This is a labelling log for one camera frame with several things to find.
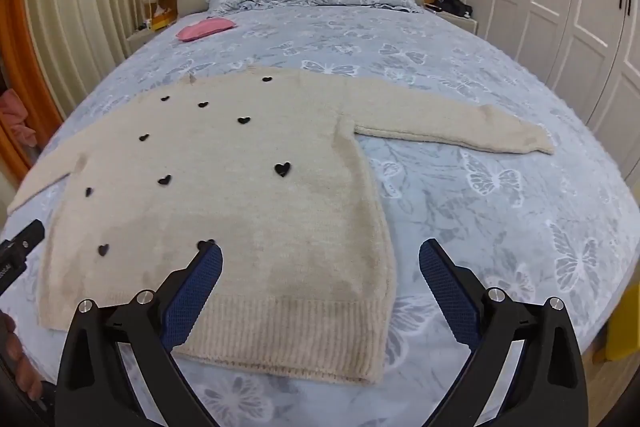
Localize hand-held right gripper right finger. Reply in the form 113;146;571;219
418;238;591;427

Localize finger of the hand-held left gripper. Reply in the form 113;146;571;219
0;219;46;295

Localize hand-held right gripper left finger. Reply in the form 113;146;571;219
54;241;224;427

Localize cream sweater with black hearts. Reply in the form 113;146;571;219
7;68;557;387

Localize pink clothes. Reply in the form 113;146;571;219
0;89;38;148

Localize person's left hand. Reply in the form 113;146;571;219
0;312;46;408

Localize orange curtain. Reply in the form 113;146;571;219
0;0;63;178

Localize yellow stool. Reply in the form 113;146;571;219
606;282;640;363

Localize butterfly print bed duvet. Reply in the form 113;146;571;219
0;2;636;427

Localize beige bedside table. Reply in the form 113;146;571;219
125;19;176;55
422;2;480;38

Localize cream curtain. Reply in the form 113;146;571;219
22;0;146;118

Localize pink pouch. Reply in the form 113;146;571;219
176;18;236;42

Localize black bag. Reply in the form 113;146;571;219
431;0;473;18

